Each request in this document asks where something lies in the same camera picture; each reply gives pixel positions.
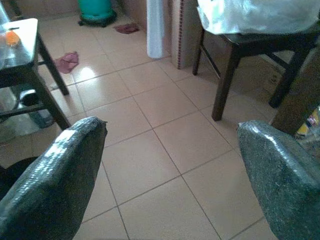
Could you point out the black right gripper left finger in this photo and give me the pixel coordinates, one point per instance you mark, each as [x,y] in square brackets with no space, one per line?
[50,180]

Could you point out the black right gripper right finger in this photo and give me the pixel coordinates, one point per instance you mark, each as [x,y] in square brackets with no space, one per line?
[282,180]

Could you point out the colourful printed package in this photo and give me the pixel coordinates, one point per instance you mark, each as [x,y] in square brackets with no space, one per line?
[310,125]

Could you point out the clear plastic bag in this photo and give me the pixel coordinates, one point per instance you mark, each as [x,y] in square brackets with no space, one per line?
[15,125]

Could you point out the dark wooden furniture leg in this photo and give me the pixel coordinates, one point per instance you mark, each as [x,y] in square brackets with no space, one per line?
[297,95]

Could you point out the dark wooden chair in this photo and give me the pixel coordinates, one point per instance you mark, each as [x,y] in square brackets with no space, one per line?
[235,50]
[22,57]

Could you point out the small orange object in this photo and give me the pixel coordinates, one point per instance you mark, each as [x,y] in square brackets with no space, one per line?
[12,38]

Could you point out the clear plastic sheet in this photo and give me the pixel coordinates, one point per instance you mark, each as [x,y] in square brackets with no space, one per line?
[255,15]

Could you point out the cardboard box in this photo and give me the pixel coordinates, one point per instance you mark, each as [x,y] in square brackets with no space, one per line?
[186,32]

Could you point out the green plastic container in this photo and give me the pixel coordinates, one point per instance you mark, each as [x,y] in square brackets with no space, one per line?
[96,8]

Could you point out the white roll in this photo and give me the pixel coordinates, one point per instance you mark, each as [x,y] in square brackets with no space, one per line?
[155,27]

